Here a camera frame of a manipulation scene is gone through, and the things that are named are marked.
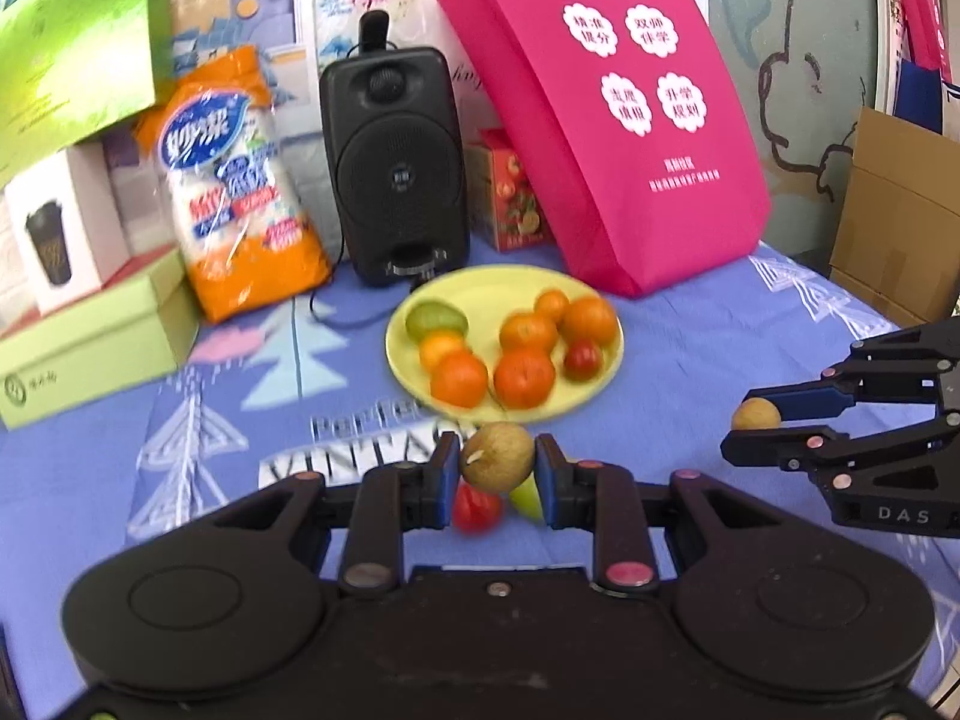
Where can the brown longan fruit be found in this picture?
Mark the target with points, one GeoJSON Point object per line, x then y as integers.
{"type": "Point", "coordinates": [498, 458]}
{"type": "Point", "coordinates": [754, 414]}

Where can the round orange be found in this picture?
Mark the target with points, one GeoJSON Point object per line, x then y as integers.
{"type": "Point", "coordinates": [590, 318]}

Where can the red cherry tomato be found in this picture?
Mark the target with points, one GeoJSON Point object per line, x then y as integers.
{"type": "Point", "coordinates": [475, 511]}

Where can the large wrinkled orange tangerine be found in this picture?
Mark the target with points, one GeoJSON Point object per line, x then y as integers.
{"type": "Point", "coordinates": [460, 379]}

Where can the bright green gift box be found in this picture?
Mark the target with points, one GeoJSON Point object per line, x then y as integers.
{"type": "Point", "coordinates": [71, 68]}

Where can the yellow orange citrus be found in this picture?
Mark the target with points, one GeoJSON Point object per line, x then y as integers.
{"type": "Point", "coordinates": [437, 346]}

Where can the light green flat box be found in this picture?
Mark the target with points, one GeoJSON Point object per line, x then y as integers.
{"type": "Point", "coordinates": [139, 327]}

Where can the green plum fruit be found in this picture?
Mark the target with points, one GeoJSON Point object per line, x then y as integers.
{"type": "Point", "coordinates": [427, 317]}
{"type": "Point", "coordinates": [525, 500]}

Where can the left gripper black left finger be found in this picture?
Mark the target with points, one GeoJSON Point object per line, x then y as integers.
{"type": "Point", "coordinates": [233, 596]}

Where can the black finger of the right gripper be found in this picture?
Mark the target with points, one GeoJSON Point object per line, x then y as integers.
{"type": "Point", "coordinates": [826, 398]}
{"type": "Point", "coordinates": [791, 449]}

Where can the white coffee cup box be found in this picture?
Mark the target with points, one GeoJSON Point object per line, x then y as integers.
{"type": "Point", "coordinates": [66, 226]}

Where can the black speaker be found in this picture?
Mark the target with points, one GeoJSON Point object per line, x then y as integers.
{"type": "Point", "coordinates": [395, 156]}

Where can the pink tote bag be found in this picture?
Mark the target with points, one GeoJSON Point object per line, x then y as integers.
{"type": "Point", "coordinates": [630, 131]}

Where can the small red apple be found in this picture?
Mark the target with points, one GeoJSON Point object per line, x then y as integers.
{"type": "Point", "coordinates": [584, 360]}

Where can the cardboard box at right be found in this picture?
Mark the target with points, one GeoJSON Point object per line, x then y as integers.
{"type": "Point", "coordinates": [896, 247]}

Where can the red fruit printed box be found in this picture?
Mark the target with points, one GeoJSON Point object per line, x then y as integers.
{"type": "Point", "coordinates": [503, 208]}

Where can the orange paper cup package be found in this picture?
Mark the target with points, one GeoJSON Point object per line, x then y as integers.
{"type": "Point", "coordinates": [245, 237]}

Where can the small orange kumquat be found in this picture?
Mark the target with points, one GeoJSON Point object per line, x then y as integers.
{"type": "Point", "coordinates": [552, 304]}

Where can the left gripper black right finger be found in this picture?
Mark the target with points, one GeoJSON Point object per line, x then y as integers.
{"type": "Point", "coordinates": [769, 597]}

